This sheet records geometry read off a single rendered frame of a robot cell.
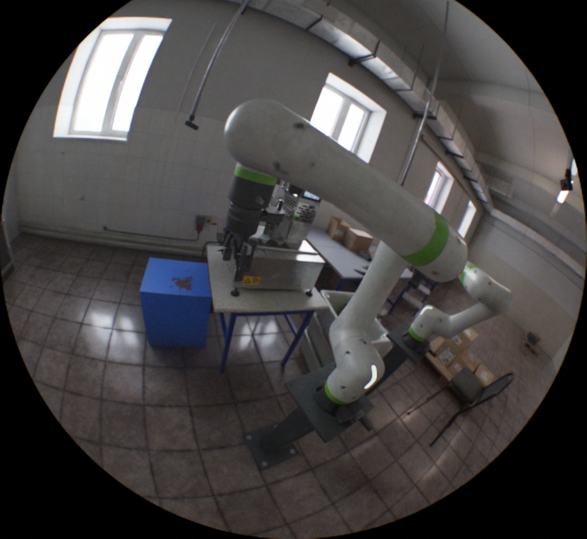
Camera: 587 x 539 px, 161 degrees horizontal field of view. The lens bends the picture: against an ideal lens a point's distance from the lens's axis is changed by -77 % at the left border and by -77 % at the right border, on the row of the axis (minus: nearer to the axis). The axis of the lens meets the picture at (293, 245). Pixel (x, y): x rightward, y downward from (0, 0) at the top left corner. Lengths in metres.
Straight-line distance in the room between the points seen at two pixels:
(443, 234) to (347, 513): 1.75
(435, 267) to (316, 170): 0.28
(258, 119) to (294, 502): 1.75
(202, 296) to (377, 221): 1.29
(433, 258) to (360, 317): 0.34
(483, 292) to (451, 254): 0.55
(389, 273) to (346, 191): 0.35
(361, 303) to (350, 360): 0.17
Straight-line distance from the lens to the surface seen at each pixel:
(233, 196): 0.43
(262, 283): 1.30
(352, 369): 0.61
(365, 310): 0.65
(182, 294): 1.46
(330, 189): 0.29
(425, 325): 1.23
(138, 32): 3.64
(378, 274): 0.60
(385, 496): 2.00
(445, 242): 0.40
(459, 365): 3.02
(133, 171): 2.78
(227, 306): 1.20
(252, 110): 0.28
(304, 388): 0.79
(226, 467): 1.57
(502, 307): 1.07
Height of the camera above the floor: 1.57
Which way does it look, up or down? 22 degrees down
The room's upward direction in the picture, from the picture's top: 20 degrees clockwise
